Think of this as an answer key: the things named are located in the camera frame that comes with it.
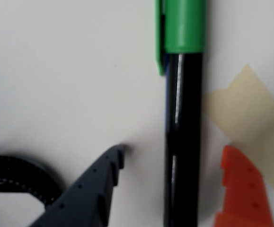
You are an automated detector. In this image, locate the wide beige masking tape strip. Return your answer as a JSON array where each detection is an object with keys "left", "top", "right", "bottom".
[{"left": 203, "top": 63, "right": 274, "bottom": 202}]

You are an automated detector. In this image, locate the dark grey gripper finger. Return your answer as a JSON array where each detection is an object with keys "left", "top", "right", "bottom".
[{"left": 29, "top": 144, "right": 125, "bottom": 227}]

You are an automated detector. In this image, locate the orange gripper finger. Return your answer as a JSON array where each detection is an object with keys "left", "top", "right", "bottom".
[{"left": 213, "top": 145, "right": 274, "bottom": 227}]

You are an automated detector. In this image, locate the green capped black marker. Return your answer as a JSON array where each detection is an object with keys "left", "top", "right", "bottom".
[{"left": 153, "top": 0, "right": 207, "bottom": 227}]

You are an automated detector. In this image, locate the coiled black USB cable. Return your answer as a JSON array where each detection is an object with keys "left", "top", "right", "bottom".
[{"left": 0, "top": 154, "right": 65, "bottom": 209}]

